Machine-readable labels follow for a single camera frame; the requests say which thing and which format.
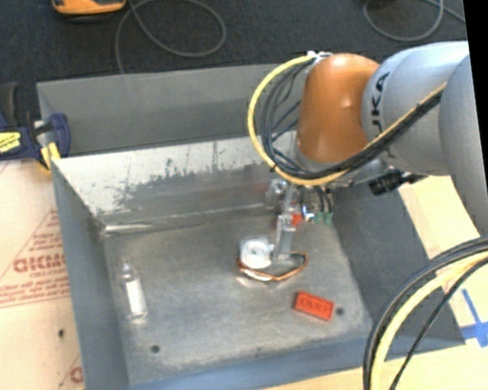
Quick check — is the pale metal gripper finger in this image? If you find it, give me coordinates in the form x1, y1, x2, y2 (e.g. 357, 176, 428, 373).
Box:
262, 176, 294, 210
269, 210, 302, 263

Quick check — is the clear plastic bottle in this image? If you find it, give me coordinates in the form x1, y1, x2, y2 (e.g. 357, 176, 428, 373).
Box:
115, 255, 151, 325

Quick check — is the red flat box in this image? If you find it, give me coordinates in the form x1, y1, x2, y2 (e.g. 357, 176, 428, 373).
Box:
291, 285, 337, 326

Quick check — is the grey metal bin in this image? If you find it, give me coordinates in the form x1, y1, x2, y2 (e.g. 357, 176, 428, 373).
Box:
34, 30, 470, 390

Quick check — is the black cylinder on white bracket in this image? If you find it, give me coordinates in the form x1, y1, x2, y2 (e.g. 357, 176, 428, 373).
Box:
366, 167, 419, 197

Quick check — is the brown cardboard board, red print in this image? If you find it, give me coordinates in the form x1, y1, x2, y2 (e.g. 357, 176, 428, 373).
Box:
0, 153, 87, 390

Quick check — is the white round cup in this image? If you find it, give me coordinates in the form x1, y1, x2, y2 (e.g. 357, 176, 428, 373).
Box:
236, 234, 278, 272

